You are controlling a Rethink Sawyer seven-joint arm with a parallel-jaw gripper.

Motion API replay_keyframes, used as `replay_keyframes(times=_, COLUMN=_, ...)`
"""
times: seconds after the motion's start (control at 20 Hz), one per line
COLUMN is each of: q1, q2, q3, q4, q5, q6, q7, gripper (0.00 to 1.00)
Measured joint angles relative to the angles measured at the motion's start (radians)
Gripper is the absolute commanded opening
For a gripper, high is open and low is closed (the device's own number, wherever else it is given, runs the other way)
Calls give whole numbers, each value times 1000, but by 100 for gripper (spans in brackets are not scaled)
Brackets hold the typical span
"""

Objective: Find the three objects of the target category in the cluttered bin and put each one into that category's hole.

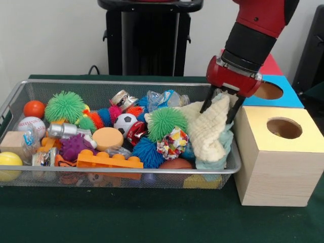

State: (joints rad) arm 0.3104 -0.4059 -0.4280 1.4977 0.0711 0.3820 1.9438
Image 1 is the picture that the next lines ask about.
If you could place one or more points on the silver toy robot figure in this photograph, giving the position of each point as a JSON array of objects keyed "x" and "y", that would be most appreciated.
[{"x": 60, "y": 130}]

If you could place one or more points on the orange plastic compartment tray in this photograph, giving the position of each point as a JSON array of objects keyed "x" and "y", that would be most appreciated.
[{"x": 101, "y": 162}]

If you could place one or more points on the mint green cloth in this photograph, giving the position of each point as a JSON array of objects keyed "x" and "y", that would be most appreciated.
[{"x": 210, "y": 164}]

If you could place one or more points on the wooden box with three holes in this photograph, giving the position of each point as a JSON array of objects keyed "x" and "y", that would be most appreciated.
[{"x": 278, "y": 177}]

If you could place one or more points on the yellow ball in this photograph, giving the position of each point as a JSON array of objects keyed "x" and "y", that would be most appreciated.
[{"x": 8, "y": 159}]

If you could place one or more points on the cream fluffy cloth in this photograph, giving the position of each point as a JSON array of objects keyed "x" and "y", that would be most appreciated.
[{"x": 210, "y": 131}]

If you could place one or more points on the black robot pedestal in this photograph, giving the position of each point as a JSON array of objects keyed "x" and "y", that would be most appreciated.
[{"x": 152, "y": 45}]

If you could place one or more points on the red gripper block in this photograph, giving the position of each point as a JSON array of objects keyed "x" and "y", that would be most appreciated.
[{"x": 227, "y": 78}]

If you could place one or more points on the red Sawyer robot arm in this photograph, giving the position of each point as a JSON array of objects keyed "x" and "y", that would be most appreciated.
[{"x": 253, "y": 43}]

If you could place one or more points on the dark green tablecloth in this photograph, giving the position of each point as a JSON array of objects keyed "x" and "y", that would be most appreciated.
[{"x": 152, "y": 215}]

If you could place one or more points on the black chair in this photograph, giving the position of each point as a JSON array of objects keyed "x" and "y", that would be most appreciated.
[{"x": 311, "y": 55}]

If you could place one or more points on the colourful geometric print cloth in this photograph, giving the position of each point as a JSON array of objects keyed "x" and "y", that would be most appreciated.
[{"x": 172, "y": 144}]

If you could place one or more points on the black and white soccer ball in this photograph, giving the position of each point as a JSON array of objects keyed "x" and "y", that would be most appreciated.
[{"x": 125, "y": 121}]

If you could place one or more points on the blue spiky rubber ball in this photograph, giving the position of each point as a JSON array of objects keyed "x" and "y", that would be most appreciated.
[{"x": 146, "y": 152}]

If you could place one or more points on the green spiky rubber ball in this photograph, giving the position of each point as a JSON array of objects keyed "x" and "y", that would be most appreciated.
[
  {"x": 64, "y": 107},
  {"x": 164, "y": 122}
]

